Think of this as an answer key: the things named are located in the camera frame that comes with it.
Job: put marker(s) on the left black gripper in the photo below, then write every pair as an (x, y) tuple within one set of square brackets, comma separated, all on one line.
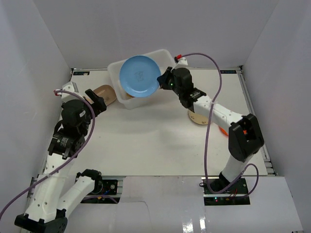
[(97, 104)]

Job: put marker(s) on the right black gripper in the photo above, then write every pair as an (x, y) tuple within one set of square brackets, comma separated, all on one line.
[(163, 79)]

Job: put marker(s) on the brown square plate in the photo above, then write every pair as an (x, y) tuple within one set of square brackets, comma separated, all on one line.
[(107, 93)]

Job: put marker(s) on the blue round plate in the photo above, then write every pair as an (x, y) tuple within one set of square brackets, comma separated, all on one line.
[(138, 76)]

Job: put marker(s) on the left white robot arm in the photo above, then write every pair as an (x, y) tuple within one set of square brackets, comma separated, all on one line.
[(49, 209)]

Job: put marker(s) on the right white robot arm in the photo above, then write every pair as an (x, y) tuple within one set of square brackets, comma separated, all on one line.
[(244, 134)]

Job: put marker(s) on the white plastic bin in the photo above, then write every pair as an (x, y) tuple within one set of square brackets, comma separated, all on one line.
[(163, 59)]

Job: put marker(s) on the small floral cream plate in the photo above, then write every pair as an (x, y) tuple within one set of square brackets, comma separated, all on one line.
[(197, 118)]

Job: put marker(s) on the orange round plate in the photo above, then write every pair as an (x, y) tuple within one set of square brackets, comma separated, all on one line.
[(223, 131)]

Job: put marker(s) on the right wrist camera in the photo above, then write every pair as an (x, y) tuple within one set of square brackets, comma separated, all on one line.
[(180, 62)]

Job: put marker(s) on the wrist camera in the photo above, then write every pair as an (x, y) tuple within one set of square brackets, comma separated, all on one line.
[(180, 62), (71, 92)]

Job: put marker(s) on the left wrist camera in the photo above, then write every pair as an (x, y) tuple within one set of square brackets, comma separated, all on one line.
[(71, 92)]

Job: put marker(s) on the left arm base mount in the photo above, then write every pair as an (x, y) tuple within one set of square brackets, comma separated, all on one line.
[(104, 193)]

